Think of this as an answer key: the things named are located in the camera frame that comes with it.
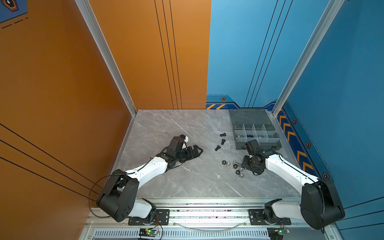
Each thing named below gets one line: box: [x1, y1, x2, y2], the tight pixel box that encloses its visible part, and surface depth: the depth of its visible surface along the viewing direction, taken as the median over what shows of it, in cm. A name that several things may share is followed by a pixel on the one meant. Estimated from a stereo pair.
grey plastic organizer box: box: [229, 109, 283, 151], surface depth 108 cm
